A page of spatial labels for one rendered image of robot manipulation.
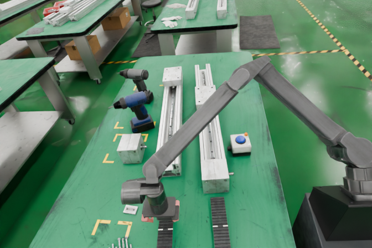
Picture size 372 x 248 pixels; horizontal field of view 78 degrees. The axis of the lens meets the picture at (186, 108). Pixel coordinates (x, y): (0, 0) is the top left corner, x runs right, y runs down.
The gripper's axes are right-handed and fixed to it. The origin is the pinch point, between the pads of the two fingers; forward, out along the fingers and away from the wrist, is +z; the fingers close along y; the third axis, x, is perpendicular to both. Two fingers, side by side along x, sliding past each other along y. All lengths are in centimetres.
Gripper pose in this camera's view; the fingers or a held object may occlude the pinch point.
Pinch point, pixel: (163, 219)
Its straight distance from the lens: 89.3
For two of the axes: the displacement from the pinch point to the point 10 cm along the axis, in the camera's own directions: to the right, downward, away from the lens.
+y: -10.0, 0.5, 0.6
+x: -0.2, 6.3, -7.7
